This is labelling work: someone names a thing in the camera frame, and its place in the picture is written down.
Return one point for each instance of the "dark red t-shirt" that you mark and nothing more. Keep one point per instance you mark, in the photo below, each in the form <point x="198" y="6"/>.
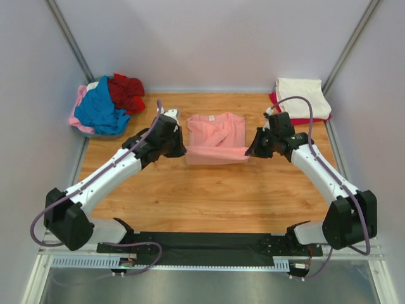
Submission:
<point x="127" y="93"/>

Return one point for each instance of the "right corner aluminium post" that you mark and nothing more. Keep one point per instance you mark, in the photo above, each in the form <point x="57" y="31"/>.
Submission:
<point x="349" y="47"/>

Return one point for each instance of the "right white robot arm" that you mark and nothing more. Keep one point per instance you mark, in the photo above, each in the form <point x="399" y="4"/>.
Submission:
<point x="352" y="214"/>

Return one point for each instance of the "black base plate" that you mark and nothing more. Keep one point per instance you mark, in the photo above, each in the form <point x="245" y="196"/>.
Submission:
<point x="211" y="249"/>

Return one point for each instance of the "white slotted cable duct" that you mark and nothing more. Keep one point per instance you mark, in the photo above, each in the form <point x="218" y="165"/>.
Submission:
<point x="115" y="262"/>

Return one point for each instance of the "left corner aluminium post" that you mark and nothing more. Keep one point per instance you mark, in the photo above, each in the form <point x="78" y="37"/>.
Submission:
<point x="69" y="38"/>

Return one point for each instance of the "blue t-shirt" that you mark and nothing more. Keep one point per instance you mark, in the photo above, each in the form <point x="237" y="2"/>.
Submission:
<point x="98" y="111"/>

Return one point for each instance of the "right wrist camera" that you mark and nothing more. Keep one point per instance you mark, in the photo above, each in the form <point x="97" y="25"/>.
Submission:
<point x="270" y="111"/>

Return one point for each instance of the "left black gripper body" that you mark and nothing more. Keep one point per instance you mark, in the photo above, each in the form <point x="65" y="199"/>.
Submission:
<point x="173" y="147"/>

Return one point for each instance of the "salmon pink t-shirt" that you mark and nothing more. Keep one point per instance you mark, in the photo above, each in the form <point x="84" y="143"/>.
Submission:
<point x="216" y="139"/>

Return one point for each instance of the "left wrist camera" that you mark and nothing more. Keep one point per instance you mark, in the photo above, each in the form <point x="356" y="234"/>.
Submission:
<point x="172" y="113"/>

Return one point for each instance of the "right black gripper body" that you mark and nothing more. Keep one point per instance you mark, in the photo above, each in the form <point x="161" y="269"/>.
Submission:
<point x="264" y="146"/>

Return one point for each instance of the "corner aluminium post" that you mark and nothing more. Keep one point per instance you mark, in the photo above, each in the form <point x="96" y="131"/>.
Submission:
<point x="69" y="38"/>
<point x="349" y="47"/>

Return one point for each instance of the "aluminium frame rail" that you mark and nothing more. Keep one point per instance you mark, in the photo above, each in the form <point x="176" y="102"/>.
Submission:
<point x="376" y="252"/>

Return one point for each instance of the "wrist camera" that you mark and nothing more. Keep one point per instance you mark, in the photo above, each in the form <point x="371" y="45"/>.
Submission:
<point x="172" y="113"/>
<point x="270" y="111"/>

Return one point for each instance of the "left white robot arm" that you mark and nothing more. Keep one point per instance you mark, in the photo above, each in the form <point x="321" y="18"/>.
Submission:
<point x="68" y="215"/>

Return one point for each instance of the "white t-shirt in basket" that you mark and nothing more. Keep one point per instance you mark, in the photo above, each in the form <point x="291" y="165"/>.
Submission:
<point x="92" y="85"/>

